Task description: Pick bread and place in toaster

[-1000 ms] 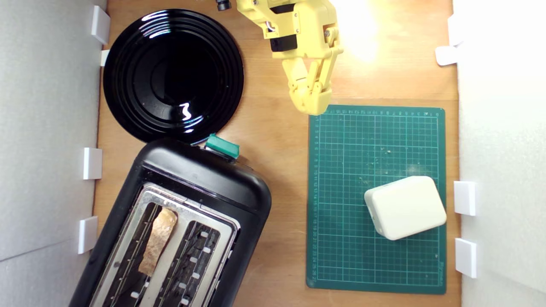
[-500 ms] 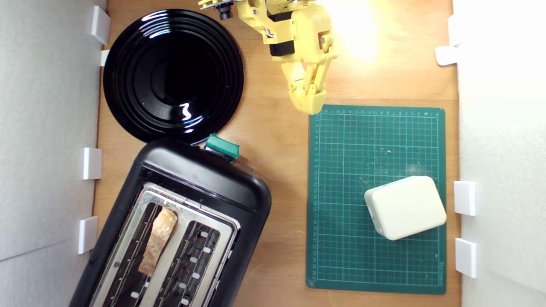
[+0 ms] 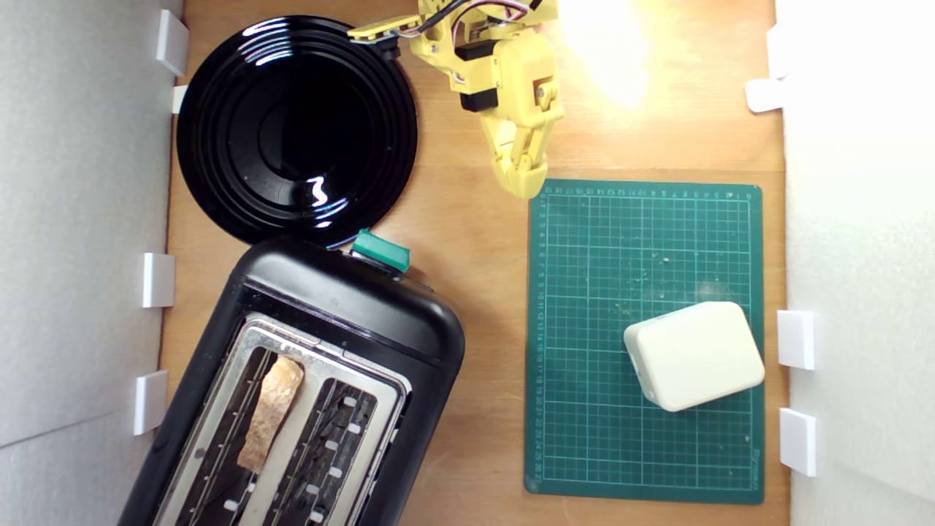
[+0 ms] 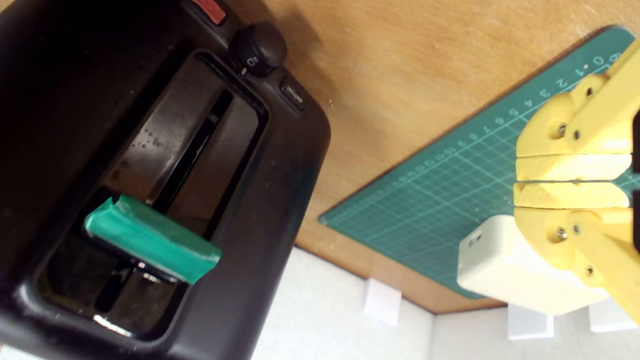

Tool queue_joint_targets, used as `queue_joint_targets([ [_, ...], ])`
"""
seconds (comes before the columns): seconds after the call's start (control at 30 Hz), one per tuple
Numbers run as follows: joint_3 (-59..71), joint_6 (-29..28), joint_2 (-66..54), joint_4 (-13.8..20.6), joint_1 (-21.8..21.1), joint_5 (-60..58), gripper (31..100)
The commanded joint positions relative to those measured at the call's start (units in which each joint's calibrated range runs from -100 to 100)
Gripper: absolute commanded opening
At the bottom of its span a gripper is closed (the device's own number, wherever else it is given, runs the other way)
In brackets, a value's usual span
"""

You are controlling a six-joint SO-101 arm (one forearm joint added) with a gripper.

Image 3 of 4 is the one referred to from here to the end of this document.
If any brown bread slice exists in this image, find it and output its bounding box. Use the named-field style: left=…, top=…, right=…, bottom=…
left=236, top=354, right=305, bottom=473

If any teal toaster lever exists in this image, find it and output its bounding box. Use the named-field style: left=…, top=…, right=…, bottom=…
left=351, top=229, right=411, bottom=275

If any black two-slot toaster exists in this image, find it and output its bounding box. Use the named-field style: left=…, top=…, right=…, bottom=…
left=117, top=235, right=467, bottom=526

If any black round plate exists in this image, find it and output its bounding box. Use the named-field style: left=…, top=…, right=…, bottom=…
left=176, top=15, right=419, bottom=248

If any white block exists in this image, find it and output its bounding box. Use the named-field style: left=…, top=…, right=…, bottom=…
left=622, top=300, right=766, bottom=413

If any green cutting mat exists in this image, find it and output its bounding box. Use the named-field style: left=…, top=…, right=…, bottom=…
left=523, top=178, right=766, bottom=505

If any black camera cable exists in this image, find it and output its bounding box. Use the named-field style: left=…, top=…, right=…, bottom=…
left=394, top=0, right=545, bottom=41

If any yellow wrist camera mount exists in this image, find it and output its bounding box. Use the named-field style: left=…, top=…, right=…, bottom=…
left=347, top=15, right=411, bottom=61

